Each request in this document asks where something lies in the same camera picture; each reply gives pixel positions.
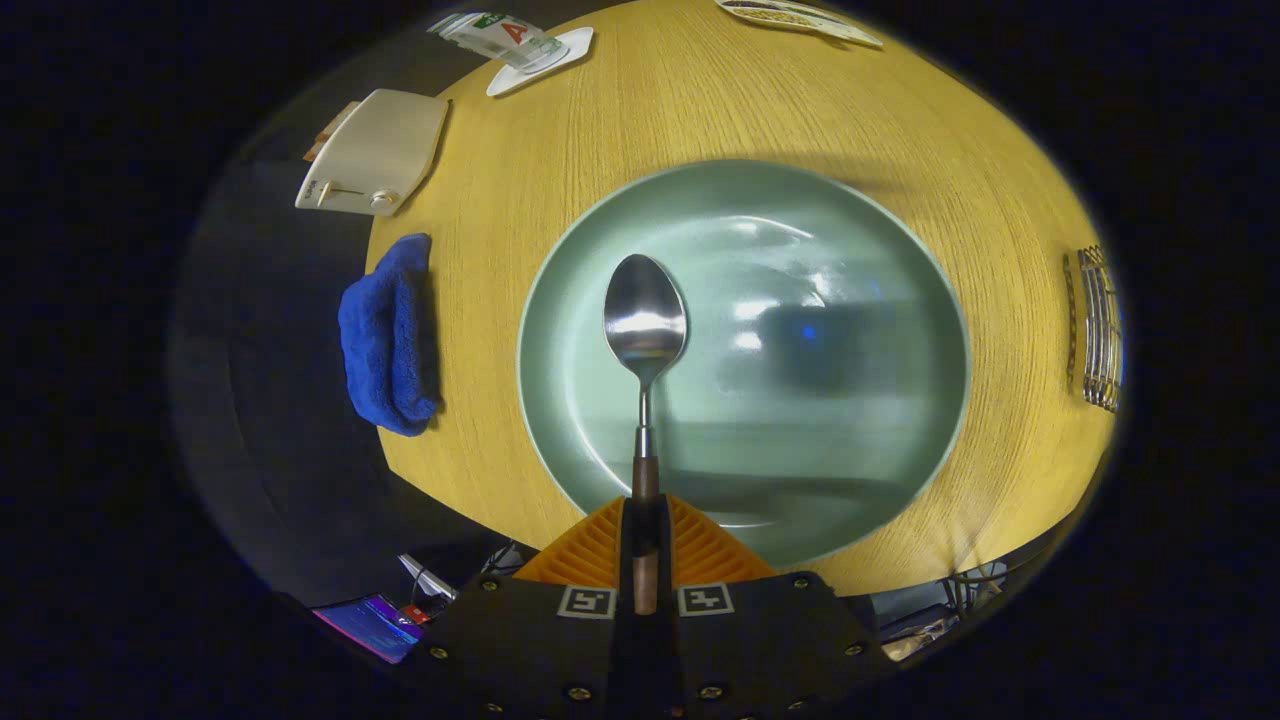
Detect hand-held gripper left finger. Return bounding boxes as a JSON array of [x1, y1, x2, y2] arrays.
[[410, 497, 647, 720]]

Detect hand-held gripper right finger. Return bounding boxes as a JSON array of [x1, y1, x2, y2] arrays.
[[646, 495, 897, 720]]

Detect spoon with wooden handle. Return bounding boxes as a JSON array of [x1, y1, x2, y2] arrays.
[[603, 253, 689, 616]]

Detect pale green plate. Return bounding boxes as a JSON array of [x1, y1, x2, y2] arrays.
[[516, 158, 971, 569]]

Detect blue folded cloth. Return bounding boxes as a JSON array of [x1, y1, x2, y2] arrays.
[[337, 233, 441, 438]]

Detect white toaster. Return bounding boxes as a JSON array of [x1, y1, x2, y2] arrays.
[[295, 88, 451, 217]]

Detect toast slice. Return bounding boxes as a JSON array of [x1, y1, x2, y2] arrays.
[[303, 100, 361, 163]]

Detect white square coaster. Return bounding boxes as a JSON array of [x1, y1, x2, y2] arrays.
[[486, 26, 595, 98]]

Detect small bottle green red label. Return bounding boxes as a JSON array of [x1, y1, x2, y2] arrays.
[[428, 12, 569, 76]]

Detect white divided dish with beans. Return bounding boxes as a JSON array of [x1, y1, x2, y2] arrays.
[[715, 0, 886, 49]]

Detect metal wire basket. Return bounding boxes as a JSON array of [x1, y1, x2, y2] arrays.
[[1062, 245, 1123, 413]]

